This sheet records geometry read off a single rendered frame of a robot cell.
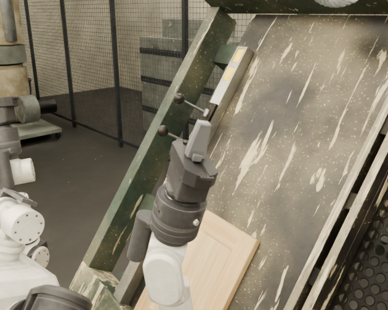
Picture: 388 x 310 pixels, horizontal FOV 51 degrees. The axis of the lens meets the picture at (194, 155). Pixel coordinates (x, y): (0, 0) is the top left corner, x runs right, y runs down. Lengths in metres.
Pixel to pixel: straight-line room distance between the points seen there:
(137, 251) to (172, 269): 0.08
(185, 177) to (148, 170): 0.95
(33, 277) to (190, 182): 0.37
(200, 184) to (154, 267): 0.18
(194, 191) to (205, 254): 0.60
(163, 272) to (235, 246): 0.47
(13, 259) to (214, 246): 0.56
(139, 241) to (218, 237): 0.50
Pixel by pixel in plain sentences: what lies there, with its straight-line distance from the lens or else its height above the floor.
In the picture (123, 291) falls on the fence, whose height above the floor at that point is 0.93.
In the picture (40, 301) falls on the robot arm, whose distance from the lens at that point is 0.74.
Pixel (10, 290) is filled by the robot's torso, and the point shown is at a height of 1.35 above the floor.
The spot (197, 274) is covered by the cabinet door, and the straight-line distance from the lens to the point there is 1.24.
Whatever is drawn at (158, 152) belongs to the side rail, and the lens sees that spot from 1.57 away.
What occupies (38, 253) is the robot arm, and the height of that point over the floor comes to 1.16.
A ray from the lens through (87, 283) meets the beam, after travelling 1.60.
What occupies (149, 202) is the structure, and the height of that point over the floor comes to 1.12.
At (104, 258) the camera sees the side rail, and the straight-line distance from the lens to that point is 1.63.
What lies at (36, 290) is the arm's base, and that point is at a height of 1.36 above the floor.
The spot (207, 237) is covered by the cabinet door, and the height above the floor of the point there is 1.17.
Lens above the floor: 1.81
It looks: 19 degrees down
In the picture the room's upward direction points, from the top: straight up
